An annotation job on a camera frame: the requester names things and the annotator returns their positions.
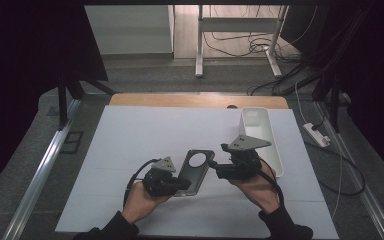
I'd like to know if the aluminium rail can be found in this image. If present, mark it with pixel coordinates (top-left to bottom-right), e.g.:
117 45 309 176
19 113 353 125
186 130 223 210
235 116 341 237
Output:
314 100 384 240
1 99 83 240

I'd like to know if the person's left hand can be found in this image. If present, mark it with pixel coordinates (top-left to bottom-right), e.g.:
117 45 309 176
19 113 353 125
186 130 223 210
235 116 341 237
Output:
122 181 173 225

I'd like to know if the white desk frame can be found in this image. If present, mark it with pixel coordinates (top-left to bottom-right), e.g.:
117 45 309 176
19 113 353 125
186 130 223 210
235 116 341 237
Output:
194 4 290 79

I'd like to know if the dark grey phone case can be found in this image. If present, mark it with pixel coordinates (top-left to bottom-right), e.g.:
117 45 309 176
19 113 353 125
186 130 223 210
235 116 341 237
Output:
174 149 216 198

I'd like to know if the white table sheet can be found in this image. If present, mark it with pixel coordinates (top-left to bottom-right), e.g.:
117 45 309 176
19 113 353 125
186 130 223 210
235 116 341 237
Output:
54 105 340 240

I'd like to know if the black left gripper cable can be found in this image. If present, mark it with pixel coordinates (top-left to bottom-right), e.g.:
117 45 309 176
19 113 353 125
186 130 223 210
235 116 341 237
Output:
122 158 161 208

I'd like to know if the tangle of black floor cables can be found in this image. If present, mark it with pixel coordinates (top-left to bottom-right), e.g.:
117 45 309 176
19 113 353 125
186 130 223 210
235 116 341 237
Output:
202 4 318 97

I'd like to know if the black metal stand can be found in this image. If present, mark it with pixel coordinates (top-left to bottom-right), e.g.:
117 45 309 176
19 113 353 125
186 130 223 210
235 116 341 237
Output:
57 64 118 132

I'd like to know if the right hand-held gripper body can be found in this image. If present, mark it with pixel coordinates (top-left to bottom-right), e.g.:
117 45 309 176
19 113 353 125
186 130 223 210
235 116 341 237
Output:
220 134 273 181

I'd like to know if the black floor grate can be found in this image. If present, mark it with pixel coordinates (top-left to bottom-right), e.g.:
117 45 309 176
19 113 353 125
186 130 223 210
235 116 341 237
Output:
59 130 85 155

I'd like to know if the wooden table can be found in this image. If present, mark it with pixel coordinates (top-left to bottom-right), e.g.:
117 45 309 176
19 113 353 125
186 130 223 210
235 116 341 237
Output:
108 92 290 110

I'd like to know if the person's right hand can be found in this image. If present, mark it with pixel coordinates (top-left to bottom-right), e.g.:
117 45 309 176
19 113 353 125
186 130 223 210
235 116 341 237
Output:
227 165 281 215

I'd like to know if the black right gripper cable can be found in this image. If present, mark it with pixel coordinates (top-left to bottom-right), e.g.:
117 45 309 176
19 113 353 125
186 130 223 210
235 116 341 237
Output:
258 157 285 206

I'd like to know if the white power strip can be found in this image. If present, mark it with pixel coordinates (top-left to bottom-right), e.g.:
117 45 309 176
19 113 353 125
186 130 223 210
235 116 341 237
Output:
302 122 332 149

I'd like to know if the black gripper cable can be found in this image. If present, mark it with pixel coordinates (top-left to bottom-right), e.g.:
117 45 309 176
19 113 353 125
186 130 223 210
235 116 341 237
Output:
258 157 285 206
122 158 161 208

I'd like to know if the black power cable loop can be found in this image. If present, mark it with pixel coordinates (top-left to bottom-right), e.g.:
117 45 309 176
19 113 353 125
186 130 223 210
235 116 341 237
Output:
304 114 367 197

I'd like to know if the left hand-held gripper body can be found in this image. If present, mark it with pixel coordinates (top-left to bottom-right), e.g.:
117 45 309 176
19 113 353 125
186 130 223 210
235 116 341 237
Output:
142 156 181 198

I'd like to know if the thin white cable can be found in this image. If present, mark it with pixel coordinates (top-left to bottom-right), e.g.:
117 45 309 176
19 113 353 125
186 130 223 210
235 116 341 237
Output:
294 81 345 222

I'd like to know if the white plastic bin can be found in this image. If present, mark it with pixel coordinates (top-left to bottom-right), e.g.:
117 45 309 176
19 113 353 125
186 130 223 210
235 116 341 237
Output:
238 106 285 178

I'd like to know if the white board panel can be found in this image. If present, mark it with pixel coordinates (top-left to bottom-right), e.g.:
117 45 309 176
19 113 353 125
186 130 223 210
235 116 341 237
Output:
84 4 175 56

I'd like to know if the black curtain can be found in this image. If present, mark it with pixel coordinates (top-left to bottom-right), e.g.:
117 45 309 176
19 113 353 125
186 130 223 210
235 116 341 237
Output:
326 0 384 188
0 0 110 203

